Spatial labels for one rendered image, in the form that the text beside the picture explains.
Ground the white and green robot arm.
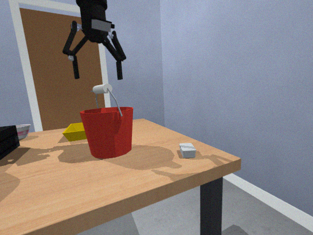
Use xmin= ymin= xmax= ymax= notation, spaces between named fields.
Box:
xmin=76 ymin=0 xmax=114 ymax=32

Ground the red bucket with grey wire handle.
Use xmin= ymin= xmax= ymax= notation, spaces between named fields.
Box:
xmin=80 ymin=84 xmax=133 ymax=159

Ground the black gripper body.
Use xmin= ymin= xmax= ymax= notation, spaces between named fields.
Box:
xmin=79 ymin=0 xmax=106 ymax=44

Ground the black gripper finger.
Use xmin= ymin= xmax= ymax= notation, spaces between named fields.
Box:
xmin=99 ymin=30 xmax=126 ymax=80
xmin=62 ymin=21 xmax=95 ymax=79

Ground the yellow square tray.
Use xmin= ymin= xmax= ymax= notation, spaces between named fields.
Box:
xmin=62 ymin=123 xmax=87 ymax=141

